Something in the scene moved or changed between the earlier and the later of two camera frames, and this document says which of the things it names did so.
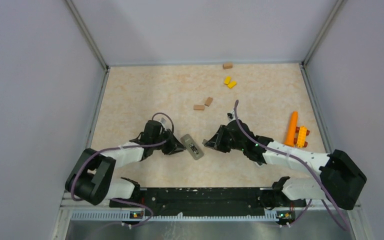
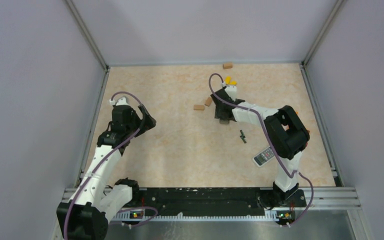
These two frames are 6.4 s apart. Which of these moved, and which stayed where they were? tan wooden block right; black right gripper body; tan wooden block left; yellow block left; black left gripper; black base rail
Moved: black right gripper body; black left gripper
Stayed: tan wooden block right; yellow block left; tan wooden block left; black base rail
